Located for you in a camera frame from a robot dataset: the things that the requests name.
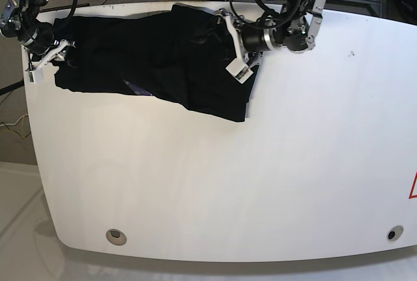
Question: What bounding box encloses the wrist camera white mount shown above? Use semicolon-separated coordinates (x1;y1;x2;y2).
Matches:
25;39;76;83
214;8;263;84

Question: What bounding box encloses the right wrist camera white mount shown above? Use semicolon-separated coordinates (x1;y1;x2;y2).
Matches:
25;39;76;83

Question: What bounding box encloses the yellow cable on floor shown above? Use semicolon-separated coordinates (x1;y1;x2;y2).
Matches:
0;113;31;140

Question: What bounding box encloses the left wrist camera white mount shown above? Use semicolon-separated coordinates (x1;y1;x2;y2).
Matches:
214;8;263;84

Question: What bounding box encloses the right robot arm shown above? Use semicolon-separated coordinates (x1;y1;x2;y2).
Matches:
1;0;78;55

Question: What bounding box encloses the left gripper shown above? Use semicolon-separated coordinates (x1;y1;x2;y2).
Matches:
241;28;272;53

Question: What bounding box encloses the red triangle sticker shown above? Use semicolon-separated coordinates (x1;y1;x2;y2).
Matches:
409;174;417;199

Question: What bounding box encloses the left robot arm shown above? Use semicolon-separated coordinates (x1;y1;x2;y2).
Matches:
228;0;326;53

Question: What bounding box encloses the black T-shirt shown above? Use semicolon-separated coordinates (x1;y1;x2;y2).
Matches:
55;5;255;123

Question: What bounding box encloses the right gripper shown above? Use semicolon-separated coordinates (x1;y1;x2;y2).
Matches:
24;26;55;55

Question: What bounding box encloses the table grommet hole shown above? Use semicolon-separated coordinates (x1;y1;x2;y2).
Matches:
106;229;127;246
386;226;404;241

